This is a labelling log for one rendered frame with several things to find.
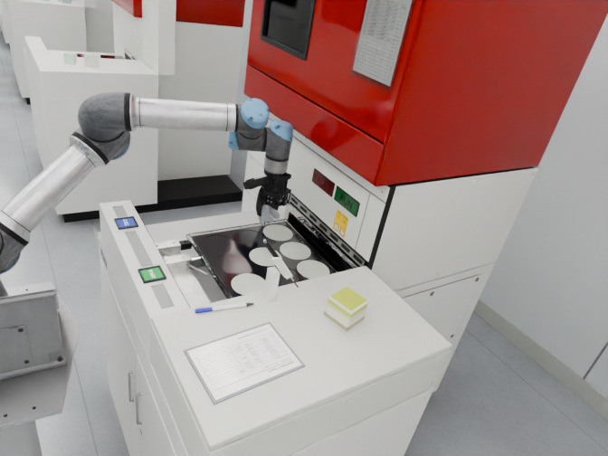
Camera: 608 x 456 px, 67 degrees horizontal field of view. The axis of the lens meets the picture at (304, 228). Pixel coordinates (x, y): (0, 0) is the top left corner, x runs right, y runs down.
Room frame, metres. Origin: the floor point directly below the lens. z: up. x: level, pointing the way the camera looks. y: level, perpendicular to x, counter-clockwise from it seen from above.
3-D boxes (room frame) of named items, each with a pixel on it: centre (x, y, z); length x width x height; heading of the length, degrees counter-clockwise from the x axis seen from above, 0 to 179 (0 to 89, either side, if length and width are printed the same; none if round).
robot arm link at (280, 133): (1.34, 0.13, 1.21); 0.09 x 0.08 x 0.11; 107
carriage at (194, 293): (1.00, 0.30, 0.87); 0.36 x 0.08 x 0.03; 37
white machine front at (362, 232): (1.46, 0.04, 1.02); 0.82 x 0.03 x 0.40; 37
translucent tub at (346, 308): (0.87, -0.14, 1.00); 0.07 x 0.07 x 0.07; 52
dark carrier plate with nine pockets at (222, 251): (1.17, 0.10, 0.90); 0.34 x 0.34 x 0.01; 37
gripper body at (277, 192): (1.34, 0.12, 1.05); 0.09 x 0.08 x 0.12; 65
